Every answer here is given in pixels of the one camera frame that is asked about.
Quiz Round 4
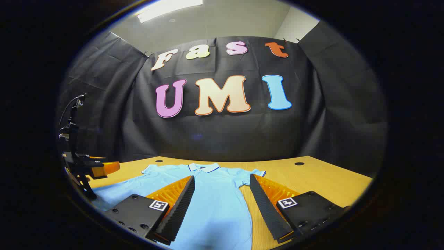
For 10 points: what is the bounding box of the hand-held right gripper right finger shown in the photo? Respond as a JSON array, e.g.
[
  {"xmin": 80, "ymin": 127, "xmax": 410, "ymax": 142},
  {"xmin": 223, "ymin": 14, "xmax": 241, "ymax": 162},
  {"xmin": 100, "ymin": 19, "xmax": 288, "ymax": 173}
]
[{"xmin": 250, "ymin": 174, "xmax": 351, "ymax": 243}]

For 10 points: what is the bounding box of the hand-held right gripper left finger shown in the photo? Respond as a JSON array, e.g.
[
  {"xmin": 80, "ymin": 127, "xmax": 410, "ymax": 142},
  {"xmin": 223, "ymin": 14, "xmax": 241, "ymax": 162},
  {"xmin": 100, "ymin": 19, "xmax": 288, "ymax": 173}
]
[{"xmin": 104, "ymin": 175, "xmax": 195, "ymax": 246}]

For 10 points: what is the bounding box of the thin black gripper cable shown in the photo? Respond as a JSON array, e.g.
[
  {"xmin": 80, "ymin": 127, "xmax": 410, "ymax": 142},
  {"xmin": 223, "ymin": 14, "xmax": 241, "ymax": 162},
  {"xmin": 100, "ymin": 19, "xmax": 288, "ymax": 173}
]
[{"xmin": 59, "ymin": 94, "xmax": 85, "ymax": 126}]

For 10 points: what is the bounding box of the light blue T-shirt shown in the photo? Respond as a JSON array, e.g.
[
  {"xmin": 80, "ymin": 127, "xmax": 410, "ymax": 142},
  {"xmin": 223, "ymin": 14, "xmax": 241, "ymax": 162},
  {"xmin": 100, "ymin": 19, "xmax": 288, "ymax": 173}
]
[{"xmin": 92, "ymin": 162, "xmax": 266, "ymax": 250}]

